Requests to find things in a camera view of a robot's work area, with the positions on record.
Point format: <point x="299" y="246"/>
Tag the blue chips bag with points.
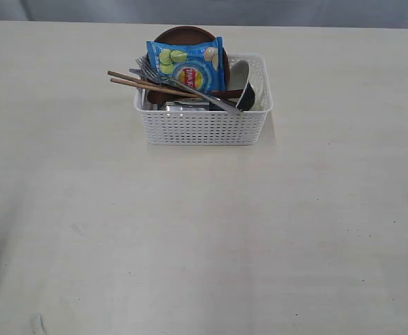
<point x="199" y="66"/>

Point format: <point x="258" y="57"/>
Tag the brown wooden spoon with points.
<point x="224" y="95"/>

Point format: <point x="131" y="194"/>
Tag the silver metal fork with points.
<point x="153" y="75"/>

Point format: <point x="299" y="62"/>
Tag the brown round plate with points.
<point x="182" y="35"/>

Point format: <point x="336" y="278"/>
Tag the white and black bowl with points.
<point x="239" y="88"/>

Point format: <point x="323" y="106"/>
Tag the wooden chopstick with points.
<point x="163" y="85"/>
<point x="153" y="88"/>

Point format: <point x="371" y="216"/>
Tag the silver table knife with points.
<point x="144" y="75"/>

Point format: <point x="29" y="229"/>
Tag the white perforated plastic basket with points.
<point x="211" y="127"/>

